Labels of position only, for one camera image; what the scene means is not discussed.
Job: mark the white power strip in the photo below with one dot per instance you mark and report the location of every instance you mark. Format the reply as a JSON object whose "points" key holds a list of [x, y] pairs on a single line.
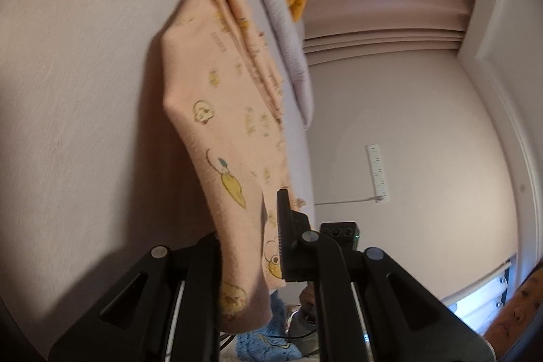
{"points": [[378, 174]]}

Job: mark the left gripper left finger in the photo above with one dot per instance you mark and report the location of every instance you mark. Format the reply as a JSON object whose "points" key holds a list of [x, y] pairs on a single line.
{"points": [[193, 277]]}

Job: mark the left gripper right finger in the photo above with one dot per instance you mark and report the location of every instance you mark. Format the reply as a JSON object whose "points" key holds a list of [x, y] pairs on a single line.
{"points": [[308, 256]]}

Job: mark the grey rolled duvet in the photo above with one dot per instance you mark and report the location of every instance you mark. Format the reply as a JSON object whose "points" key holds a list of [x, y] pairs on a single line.
{"points": [[290, 45]]}

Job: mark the blue fluffy cloth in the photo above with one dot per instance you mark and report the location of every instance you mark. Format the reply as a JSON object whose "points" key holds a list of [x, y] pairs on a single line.
{"points": [[268, 343]]}

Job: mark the peach cartoon print garment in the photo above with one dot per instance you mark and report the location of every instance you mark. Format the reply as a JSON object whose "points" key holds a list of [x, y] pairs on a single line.
{"points": [[223, 94]]}

